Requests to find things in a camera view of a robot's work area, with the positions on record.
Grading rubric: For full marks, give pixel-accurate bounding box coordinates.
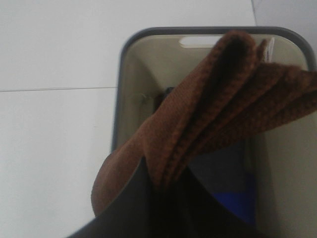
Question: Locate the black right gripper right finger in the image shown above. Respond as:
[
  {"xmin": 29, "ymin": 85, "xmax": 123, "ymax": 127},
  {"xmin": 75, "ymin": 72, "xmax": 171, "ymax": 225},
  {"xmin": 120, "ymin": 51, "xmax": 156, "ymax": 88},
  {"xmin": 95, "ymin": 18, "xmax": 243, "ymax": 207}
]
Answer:
[{"xmin": 170, "ymin": 165, "xmax": 251, "ymax": 238}]

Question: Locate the blue towel in basket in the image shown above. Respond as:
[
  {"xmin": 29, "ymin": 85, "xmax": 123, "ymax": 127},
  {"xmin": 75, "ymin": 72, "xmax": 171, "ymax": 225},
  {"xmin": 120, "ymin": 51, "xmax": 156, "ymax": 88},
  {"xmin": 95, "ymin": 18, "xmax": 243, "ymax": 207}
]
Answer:
[{"xmin": 189, "ymin": 141, "xmax": 256, "ymax": 226}]

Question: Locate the brown towel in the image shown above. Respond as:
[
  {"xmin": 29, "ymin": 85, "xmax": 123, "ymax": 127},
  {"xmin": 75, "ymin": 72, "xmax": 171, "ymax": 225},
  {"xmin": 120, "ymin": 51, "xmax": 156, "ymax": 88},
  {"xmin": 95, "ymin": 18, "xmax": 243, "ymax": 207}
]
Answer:
[{"xmin": 91, "ymin": 31, "xmax": 317, "ymax": 215}]

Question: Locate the beige plastic basket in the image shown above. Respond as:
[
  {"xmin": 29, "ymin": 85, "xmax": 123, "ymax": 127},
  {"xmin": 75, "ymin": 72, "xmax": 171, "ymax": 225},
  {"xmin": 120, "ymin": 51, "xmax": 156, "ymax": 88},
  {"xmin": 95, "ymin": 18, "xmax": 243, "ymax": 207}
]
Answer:
[{"xmin": 112, "ymin": 27, "xmax": 317, "ymax": 238}]

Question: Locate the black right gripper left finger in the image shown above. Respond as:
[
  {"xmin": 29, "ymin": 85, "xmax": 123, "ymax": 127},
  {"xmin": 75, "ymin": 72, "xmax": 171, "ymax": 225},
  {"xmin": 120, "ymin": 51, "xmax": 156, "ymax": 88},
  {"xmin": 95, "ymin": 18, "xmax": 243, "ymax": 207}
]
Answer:
[{"xmin": 70, "ymin": 158, "xmax": 169, "ymax": 238}]

